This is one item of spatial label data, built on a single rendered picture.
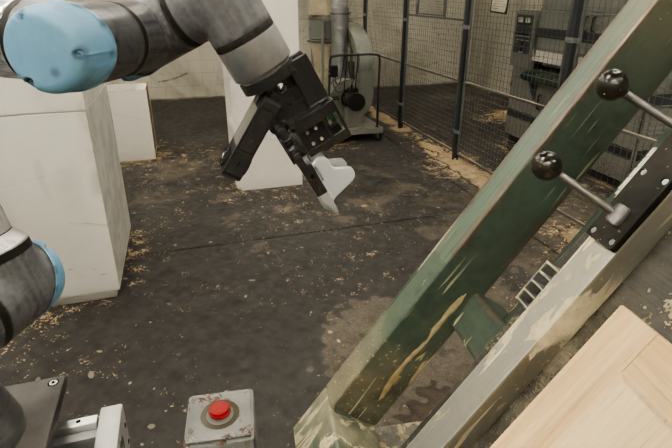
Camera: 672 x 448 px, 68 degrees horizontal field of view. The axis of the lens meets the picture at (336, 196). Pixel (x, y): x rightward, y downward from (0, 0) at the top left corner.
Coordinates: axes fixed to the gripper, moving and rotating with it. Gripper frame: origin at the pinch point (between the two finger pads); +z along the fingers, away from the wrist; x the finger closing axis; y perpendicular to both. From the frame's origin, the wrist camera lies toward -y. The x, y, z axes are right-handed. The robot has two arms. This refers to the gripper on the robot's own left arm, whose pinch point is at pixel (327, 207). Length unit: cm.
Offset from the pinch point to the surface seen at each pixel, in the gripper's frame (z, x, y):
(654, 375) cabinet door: 21.0, -30.4, 19.4
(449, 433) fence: 30.8, -16.4, -2.1
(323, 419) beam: 41.6, 7.5, -21.2
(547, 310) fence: 21.1, -16.2, 17.1
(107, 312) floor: 85, 193, -130
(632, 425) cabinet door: 23.6, -31.9, 14.7
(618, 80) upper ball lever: -0.7, -12.8, 36.5
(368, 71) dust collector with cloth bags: 138, 498, 130
